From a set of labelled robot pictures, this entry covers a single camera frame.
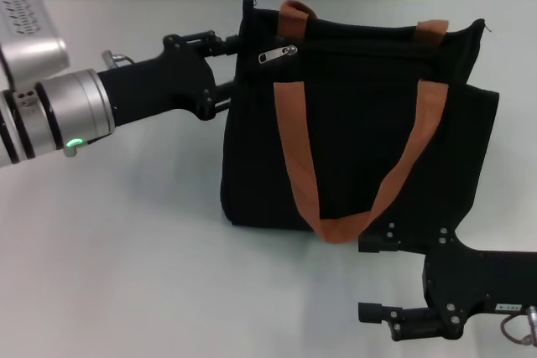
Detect silver zipper pull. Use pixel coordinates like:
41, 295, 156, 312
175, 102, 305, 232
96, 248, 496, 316
258, 44, 300, 67

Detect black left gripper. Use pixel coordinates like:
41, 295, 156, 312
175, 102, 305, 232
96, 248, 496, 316
96, 29, 242, 130

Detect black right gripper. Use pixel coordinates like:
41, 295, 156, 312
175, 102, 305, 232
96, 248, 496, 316
357, 221, 537, 343

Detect black food bag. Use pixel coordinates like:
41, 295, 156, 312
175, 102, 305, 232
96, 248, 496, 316
220, 0, 500, 246

